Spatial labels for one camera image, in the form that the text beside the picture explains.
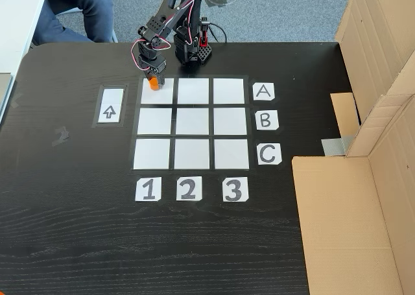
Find white arrow paper sheet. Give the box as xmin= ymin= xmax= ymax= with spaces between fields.
xmin=96 ymin=87 xmax=125 ymax=124

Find red white servo cable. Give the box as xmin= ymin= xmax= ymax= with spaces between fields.
xmin=130 ymin=0 xmax=172 ymax=69

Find person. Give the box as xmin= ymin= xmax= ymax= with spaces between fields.
xmin=31 ymin=0 xmax=118 ymax=46

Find brown cardboard screen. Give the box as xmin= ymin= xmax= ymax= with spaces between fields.
xmin=291 ymin=0 xmax=415 ymax=295

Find letter C paper sheet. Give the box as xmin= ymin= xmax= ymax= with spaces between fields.
xmin=257 ymin=143 xmax=283 ymax=166

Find grey tape strip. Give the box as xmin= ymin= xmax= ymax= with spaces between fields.
xmin=320 ymin=135 xmax=355 ymax=157

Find number 3 paper sheet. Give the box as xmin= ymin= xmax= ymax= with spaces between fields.
xmin=222 ymin=176 xmax=250 ymax=203

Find letter B paper sheet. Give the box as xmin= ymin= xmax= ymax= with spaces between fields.
xmin=255 ymin=110 xmax=280 ymax=132

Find red black table clamp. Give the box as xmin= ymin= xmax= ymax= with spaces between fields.
xmin=198 ymin=15 xmax=211 ymax=47

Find black power cable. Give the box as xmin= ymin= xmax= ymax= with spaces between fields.
xmin=207 ymin=21 xmax=228 ymax=45

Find number 2 paper sheet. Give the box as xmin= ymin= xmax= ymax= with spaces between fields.
xmin=176 ymin=175 xmax=203 ymax=202

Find clear tape pieces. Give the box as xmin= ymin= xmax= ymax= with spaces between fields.
xmin=51 ymin=125 xmax=71 ymax=147

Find number 1 paper sheet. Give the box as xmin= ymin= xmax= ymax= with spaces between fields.
xmin=135 ymin=177 xmax=162 ymax=202

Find white side table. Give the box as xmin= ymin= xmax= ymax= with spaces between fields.
xmin=0 ymin=0 xmax=50 ymax=124

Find white nine-square grid sheet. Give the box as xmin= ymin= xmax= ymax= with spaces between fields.
xmin=129 ymin=75 xmax=252 ymax=173

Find letter A paper sheet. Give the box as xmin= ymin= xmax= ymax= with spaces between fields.
xmin=252 ymin=82 xmax=276 ymax=102

